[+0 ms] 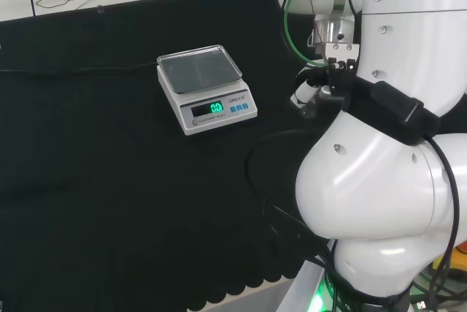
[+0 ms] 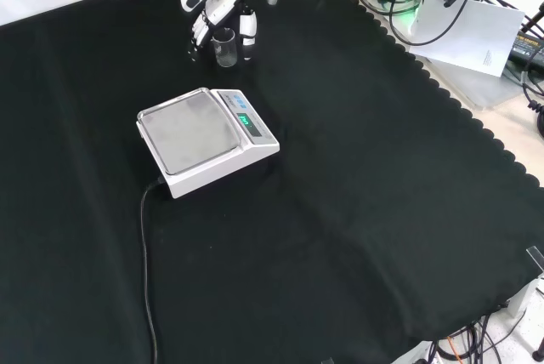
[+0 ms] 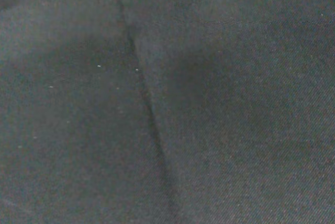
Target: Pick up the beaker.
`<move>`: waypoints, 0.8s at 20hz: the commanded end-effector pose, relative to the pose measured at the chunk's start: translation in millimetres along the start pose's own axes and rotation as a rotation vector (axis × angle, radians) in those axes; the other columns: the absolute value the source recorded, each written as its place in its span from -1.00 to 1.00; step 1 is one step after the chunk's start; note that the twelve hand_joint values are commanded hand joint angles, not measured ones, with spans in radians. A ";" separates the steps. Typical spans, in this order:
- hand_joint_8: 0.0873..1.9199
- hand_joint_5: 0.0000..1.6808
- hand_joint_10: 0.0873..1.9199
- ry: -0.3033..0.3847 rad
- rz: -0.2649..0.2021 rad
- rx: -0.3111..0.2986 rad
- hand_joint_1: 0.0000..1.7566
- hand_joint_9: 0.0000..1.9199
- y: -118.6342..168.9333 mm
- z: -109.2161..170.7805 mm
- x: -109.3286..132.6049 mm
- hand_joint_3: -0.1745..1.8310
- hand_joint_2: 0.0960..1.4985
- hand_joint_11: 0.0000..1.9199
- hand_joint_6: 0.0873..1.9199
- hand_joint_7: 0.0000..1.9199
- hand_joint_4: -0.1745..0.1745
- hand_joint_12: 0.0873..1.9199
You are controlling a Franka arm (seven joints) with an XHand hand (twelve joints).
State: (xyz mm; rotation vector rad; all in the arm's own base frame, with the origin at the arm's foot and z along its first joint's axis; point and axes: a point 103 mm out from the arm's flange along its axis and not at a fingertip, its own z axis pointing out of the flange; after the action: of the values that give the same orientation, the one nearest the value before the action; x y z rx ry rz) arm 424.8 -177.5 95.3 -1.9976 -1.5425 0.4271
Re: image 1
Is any black bench cloth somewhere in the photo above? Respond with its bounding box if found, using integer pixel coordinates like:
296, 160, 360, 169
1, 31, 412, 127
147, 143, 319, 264
0, 0, 362, 312

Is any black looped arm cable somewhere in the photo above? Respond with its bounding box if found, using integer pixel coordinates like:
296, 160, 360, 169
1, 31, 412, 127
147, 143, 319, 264
244, 128, 341, 277

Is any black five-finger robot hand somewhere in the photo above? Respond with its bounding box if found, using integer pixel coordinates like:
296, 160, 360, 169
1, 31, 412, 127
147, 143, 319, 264
290, 55, 360, 109

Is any white electronic balance steel pan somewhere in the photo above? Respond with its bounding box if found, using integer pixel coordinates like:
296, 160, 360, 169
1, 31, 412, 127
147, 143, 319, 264
156, 44, 259, 137

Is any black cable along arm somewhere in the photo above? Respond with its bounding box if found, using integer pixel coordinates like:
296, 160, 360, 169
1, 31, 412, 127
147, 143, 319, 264
419, 136, 461, 312

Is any small clear glass beaker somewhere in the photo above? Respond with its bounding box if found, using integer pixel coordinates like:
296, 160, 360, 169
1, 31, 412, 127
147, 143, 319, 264
298, 86, 343, 119

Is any yellow stop button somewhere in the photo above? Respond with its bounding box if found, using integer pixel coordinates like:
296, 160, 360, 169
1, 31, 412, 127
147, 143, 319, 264
431, 234, 467, 284

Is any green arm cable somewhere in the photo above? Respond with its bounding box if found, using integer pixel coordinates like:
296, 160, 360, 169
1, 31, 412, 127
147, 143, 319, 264
282, 0, 331, 69

